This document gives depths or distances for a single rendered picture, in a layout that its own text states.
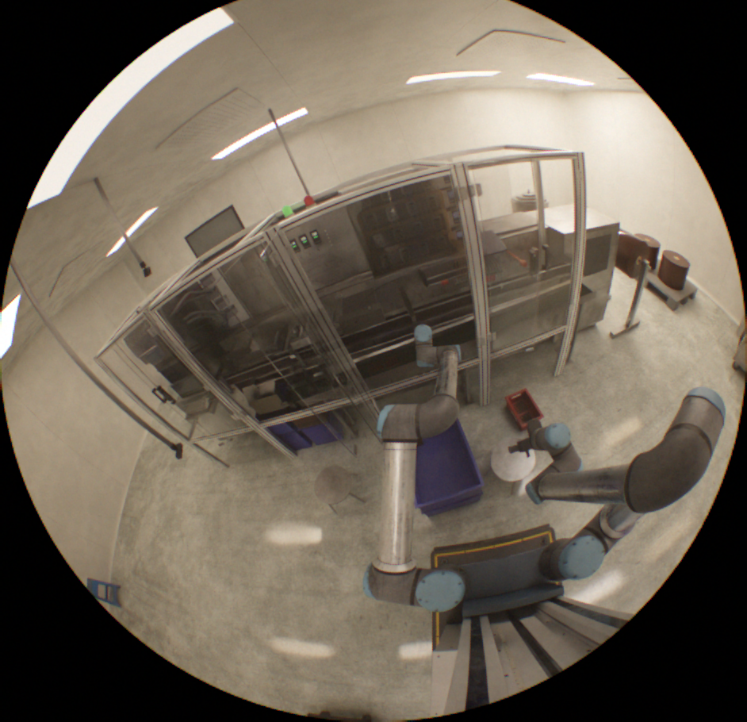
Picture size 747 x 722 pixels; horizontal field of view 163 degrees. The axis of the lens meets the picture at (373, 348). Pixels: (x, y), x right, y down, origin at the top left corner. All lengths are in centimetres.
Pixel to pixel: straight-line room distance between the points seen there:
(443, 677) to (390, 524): 69
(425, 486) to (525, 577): 93
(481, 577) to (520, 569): 16
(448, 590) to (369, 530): 122
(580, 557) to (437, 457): 121
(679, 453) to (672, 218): 475
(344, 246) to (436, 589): 181
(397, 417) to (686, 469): 77
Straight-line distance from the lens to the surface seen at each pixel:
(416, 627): 201
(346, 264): 181
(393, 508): 88
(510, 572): 122
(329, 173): 442
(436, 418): 84
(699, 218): 492
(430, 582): 94
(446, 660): 116
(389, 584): 97
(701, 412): 59
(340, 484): 194
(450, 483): 177
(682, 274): 414
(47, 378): 507
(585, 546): 101
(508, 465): 178
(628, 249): 278
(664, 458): 53
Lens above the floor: 192
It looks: 40 degrees down
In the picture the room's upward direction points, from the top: 25 degrees counter-clockwise
